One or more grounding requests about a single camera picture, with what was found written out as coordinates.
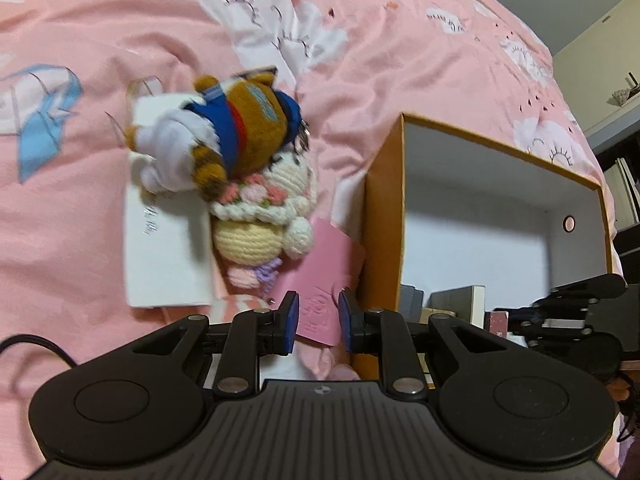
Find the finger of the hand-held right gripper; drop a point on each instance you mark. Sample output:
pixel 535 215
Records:
pixel 580 292
pixel 522 321

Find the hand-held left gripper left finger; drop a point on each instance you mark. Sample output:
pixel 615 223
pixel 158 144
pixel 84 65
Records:
pixel 290 322

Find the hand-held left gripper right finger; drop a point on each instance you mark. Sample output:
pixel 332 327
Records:
pixel 347 325

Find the dark red small box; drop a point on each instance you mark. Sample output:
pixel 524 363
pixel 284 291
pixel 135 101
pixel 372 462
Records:
pixel 498 322

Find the small gold box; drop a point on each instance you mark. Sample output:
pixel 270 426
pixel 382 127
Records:
pixel 460 305

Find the dark grey small box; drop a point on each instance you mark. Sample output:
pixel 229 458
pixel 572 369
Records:
pixel 411 305

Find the pink card envelope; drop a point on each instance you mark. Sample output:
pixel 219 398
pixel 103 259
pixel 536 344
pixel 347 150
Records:
pixel 330 260

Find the cream crochet bunny doll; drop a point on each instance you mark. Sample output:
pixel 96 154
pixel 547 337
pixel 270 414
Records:
pixel 250 240

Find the orange cardboard box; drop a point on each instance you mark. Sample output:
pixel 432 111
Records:
pixel 382 220

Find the brown sailor bear plush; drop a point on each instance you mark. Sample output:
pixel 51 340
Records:
pixel 250 125

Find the white books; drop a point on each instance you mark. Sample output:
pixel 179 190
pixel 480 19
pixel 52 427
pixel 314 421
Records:
pixel 620 195

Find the flat white box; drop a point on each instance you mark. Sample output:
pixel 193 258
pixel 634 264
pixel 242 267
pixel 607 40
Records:
pixel 165 260

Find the dark shelf unit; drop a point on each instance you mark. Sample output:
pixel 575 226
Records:
pixel 597 147

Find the small shelf ornament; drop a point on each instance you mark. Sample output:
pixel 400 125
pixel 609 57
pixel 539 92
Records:
pixel 622 95

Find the pink printed blanket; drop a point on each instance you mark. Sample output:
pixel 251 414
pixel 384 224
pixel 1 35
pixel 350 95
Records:
pixel 100 35

